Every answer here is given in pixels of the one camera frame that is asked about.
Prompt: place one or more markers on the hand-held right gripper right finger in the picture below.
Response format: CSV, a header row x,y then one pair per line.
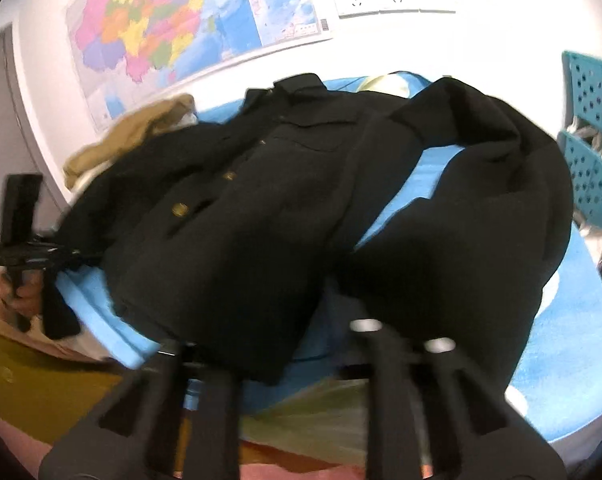
x,y
388,390

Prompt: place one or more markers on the blue printed blanket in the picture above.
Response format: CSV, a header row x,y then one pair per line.
x,y
556,320

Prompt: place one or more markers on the tan garment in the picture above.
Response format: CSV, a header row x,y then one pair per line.
x,y
126,135

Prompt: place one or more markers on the cream pillow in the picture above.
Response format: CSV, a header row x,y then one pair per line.
x,y
383,85

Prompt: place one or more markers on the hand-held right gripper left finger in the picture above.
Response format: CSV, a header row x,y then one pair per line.
x,y
216,410

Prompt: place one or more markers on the yellow cloth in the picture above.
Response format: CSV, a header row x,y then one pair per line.
x,y
41,390

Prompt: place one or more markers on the black coat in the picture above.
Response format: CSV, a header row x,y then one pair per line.
x,y
241,240

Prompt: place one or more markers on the colourful wall map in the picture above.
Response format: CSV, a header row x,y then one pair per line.
x,y
161,30

